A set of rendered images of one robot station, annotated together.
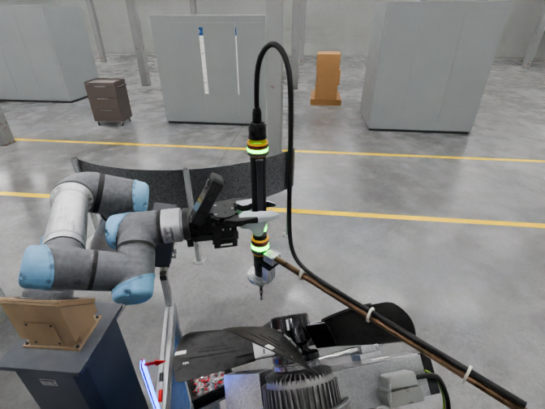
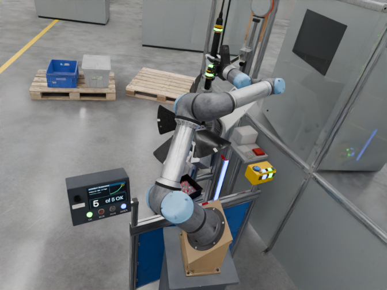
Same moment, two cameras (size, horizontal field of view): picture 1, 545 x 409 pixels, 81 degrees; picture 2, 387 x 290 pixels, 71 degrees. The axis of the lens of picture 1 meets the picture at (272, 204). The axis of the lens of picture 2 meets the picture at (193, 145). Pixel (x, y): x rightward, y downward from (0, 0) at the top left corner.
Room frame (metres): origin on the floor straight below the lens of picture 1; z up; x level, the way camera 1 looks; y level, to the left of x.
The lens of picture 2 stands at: (1.18, 1.44, 2.12)
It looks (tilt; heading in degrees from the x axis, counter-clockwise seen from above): 35 degrees down; 249
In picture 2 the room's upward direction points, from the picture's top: 11 degrees clockwise
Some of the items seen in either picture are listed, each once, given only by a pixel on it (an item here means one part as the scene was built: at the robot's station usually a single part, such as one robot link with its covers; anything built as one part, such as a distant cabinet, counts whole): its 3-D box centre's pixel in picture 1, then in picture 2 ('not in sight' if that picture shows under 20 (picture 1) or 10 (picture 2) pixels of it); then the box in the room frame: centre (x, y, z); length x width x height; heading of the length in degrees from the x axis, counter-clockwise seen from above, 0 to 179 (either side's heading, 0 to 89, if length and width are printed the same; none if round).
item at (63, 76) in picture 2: not in sight; (63, 73); (1.87, -2.97, 0.25); 0.60 x 0.41 x 0.22; 90
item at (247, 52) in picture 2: not in sight; (245, 54); (0.20, -0.42, 1.55); 0.10 x 0.07 x 0.09; 46
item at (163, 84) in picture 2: not in sight; (167, 86); (0.19, -3.00, 0.07); 1.20 x 1.00 x 0.15; 157
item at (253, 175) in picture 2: not in sight; (260, 173); (0.27, 0.33, 1.02); 0.16 x 0.10 x 0.11; 11
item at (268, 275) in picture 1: (263, 263); (208, 82); (0.62, 0.02, 1.50); 0.09 x 0.07 x 0.10; 46
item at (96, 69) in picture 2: not in sight; (97, 71); (1.37, -2.98, 0.31); 0.60 x 0.42 x 0.33; 90
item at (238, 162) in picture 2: not in sight; (231, 182); (0.11, -0.19, 0.42); 0.04 x 0.04 x 0.83; 11
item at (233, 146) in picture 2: not in sight; (243, 146); (0.11, -0.19, 0.85); 0.36 x 0.24 x 0.03; 101
